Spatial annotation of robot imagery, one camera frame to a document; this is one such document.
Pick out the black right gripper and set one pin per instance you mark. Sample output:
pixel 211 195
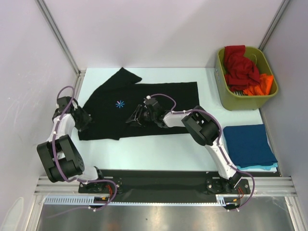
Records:
pixel 140 115

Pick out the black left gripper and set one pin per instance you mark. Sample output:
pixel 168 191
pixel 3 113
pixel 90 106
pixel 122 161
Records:
pixel 86 119

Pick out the black t shirt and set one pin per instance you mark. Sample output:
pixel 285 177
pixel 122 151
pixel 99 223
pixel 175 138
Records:
pixel 117 110

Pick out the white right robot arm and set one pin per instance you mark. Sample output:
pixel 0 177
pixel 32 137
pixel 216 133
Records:
pixel 203 128

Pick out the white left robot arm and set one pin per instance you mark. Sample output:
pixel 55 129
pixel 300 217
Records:
pixel 60 158

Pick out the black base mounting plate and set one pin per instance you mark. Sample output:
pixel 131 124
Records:
pixel 171 186

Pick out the green plastic basket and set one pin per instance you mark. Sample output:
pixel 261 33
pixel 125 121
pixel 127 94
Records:
pixel 237 100

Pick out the folded dark blue t shirt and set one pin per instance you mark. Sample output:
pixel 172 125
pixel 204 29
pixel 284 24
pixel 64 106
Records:
pixel 248 145

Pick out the red t shirt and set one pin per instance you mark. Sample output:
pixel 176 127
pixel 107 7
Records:
pixel 241 72

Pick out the orange t shirt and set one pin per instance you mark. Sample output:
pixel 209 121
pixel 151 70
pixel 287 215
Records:
pixel 263 88

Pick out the folded light blue t shirt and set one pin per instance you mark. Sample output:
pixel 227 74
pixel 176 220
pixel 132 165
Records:
pixel 259 168

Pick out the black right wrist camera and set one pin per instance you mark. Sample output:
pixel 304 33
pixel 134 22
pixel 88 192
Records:
pixel 152 104

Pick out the aluminium frame post left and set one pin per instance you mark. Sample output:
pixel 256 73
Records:
pixel 58 35

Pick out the aluminium frame post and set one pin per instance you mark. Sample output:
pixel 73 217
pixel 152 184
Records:
pixel 274 23
pixel 58 35

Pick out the white slotted cable duct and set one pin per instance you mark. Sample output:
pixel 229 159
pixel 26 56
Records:
pixel 99 201

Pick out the aluminium frame post right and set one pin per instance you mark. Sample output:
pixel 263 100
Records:
pixel 274 23

